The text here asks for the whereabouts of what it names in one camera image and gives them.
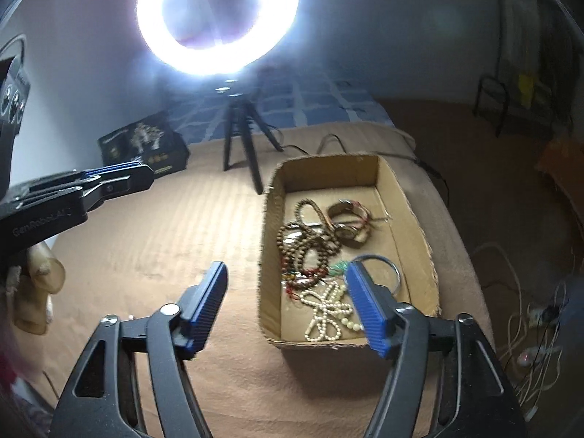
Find white cables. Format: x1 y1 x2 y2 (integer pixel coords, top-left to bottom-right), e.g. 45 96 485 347
472 242 576 411

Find cardboard box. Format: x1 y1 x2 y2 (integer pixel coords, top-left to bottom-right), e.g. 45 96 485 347
258 154 442 351

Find white power strip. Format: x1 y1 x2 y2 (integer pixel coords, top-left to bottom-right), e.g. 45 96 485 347
527 303 562 324

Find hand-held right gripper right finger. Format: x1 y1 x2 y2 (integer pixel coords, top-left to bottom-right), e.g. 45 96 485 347
344 260 530 438

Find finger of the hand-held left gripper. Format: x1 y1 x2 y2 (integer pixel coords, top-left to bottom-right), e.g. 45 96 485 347
5 165 156 213
9 163 142 199

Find person's left hand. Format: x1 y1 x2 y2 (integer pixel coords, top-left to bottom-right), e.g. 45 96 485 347
9 242 67 334

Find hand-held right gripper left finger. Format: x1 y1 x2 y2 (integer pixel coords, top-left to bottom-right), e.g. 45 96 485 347
48 261 229 438

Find black tripod stand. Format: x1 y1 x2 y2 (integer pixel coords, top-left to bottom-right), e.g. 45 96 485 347
214 80 284 195

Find white ring light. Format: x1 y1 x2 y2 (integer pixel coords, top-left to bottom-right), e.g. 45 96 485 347
136 0 302 78

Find black power cable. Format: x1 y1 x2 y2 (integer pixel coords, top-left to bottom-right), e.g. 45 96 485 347
274 134 450 206

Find white pearl necklace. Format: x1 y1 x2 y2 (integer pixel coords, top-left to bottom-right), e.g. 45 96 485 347
285 280 354 342

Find blue patterned blanket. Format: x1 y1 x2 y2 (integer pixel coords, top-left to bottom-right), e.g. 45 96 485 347
171 70 395 147

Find brown braided bracelet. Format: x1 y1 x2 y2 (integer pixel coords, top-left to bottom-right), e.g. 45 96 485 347
327 198 393 229

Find brown wooden bead necklace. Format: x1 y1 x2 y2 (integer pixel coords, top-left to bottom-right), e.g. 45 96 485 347
276 198 341 302

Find black clothes rack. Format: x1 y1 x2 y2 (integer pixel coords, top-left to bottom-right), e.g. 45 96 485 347
472 0 562 138

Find black snack bag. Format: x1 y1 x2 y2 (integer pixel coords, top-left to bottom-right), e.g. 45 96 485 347
98 110 190 178

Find yellow box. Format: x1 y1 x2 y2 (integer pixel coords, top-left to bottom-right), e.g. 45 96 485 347
518 73 537 101

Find silver metal bangle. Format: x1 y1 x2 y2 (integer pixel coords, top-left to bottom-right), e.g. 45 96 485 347
351 254 403 304

